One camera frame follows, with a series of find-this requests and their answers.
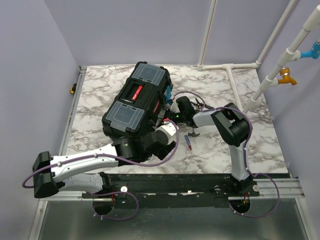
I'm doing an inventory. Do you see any steel claw hammer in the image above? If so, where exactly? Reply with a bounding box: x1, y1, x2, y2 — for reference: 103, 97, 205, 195
187, 128, 200, 138

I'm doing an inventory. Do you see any black plastic toolbox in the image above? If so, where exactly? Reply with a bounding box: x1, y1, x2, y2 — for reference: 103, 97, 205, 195
101, 61, 173, 140

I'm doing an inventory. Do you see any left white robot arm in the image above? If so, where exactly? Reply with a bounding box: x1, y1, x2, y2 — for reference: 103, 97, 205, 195
31, 121, 179, 199

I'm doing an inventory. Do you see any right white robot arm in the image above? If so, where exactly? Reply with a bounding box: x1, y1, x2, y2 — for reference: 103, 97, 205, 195
170, 96, 253, 196

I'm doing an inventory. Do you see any yellow black knob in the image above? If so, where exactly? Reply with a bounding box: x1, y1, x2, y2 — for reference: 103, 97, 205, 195
69, 83, 77, 95

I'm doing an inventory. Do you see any orange pipe tap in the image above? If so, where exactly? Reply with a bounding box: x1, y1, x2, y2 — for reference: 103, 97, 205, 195
278, 67, 297, 86

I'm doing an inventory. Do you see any blue pipe fitting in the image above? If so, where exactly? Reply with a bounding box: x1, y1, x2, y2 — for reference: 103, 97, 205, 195
300, 39, 320, 60

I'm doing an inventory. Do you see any black yellow wire stripper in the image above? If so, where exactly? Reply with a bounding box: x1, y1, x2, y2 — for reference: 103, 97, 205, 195
191, 98, 206, 112

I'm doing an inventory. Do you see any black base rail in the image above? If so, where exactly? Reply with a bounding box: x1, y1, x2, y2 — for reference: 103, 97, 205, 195
93, 173, 291, 212

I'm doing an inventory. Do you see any aluminium frame rail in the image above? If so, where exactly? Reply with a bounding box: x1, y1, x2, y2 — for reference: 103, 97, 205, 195
42, 178, 304, 201

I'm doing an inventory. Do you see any white pvc pipe frame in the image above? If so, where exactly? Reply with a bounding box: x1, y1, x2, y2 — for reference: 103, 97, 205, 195
196, 0, 320, 113

